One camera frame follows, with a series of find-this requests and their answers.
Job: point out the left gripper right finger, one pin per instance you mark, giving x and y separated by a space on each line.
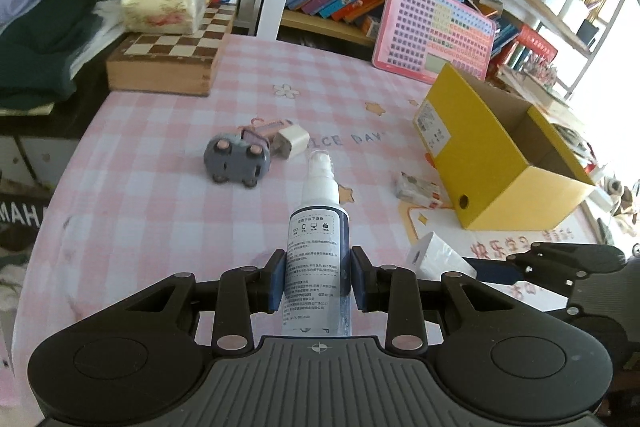
395 292

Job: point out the floral tissue pack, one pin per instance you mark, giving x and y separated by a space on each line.
164 17

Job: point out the white charger plug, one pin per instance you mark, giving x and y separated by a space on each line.
290 141

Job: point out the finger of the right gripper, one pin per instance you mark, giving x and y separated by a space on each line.
502 272

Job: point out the pink utility knife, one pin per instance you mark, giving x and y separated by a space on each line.
262 132

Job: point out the white blue spray bottle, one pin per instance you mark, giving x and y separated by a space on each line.
316 299

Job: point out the yellow cardboard box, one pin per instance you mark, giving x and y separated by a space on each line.
504 166

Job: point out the dark green clothes pile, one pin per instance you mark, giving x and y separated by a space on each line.
40 41

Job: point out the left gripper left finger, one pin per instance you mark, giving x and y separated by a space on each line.
241 293

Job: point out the wooden chess board box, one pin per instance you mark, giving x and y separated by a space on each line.
173 64

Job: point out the white small box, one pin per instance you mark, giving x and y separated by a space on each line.
430 258

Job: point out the pink toy keyboard tablet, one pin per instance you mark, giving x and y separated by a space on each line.
417 38

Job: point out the grey toy car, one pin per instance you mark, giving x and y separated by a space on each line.
238 158

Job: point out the pink plaid tablecloth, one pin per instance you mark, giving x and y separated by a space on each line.
135 204

